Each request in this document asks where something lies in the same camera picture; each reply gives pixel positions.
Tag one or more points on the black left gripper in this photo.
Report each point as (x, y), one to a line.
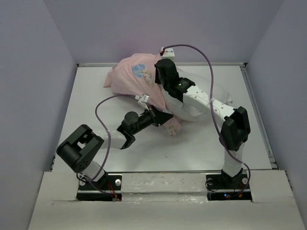
(160, 118)

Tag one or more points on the aluminium table rail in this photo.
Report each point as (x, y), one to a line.
(264, 135)
(216, 64)

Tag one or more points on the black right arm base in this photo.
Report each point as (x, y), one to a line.
(222, 187)

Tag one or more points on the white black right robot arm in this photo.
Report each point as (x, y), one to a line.
(233, 132)

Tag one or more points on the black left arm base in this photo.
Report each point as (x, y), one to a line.
(107, 189)

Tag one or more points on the aluminium right table rail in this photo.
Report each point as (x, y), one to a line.
(264, 135)

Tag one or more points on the white pillow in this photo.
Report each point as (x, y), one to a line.
(197, 105)

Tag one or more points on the pink printed pillowcase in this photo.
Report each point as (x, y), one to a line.
(135, 75)

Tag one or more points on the aluminium back table rail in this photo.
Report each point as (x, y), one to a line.
(216, 64)

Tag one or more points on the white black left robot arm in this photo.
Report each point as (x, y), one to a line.
(79, 149)

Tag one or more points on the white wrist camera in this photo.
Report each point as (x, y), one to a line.
(167, 53)
(143, 100)

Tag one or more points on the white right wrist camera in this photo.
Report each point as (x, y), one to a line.
(167, 53)

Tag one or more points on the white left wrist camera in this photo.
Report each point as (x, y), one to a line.
(143, 100)

